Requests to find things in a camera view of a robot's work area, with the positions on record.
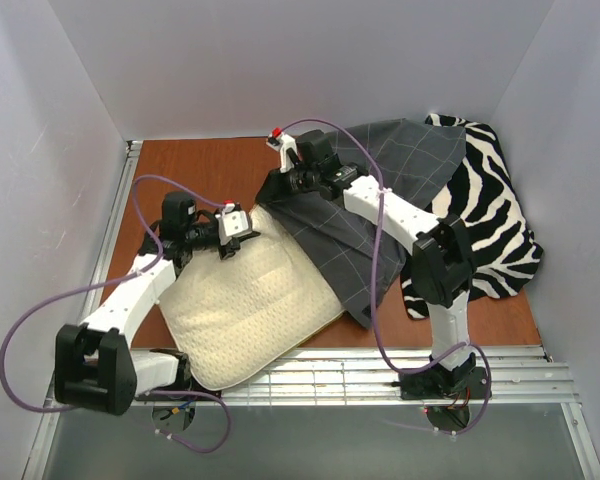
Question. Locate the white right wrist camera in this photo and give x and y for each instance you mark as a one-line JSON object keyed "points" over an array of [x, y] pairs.
{"points": [[285, 145]]}

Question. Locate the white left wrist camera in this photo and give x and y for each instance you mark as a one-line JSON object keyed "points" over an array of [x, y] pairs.
{"points": [[233, 222]]}

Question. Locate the cream yellow-edged pillow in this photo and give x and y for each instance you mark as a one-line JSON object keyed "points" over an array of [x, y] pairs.
{"points": [[234, 317]]}

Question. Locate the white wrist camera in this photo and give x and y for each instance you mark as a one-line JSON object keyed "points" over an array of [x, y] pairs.
{"points": [[233, 222], [285, 145]]}

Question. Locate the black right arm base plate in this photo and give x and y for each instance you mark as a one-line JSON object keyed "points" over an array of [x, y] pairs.
{"points": [[439, 383]]}

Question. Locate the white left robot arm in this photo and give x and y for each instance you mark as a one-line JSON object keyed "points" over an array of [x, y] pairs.
{"points": [[95, 366]]}

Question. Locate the zebra print blanket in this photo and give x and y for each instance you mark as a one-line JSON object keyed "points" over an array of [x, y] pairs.
{"points": [[461, 170]]}

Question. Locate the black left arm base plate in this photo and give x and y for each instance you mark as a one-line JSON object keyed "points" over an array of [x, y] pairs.
{"points": [[215, 390]]}

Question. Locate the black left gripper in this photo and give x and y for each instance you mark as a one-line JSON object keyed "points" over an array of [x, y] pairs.
{"points": [[228, 248]]}

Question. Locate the grey checked pillowcase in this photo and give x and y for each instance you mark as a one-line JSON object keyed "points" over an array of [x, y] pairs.
{"points": [[339, 243]]}

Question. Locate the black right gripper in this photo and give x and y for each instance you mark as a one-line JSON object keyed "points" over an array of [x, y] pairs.
{"points": [[284, 178]]}

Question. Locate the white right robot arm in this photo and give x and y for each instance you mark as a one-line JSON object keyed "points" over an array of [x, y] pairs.
{"points": [[442, 260]]}

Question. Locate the aluminium rail frame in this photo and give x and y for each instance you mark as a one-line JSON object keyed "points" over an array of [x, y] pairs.
{"points": [[334, 414]]}

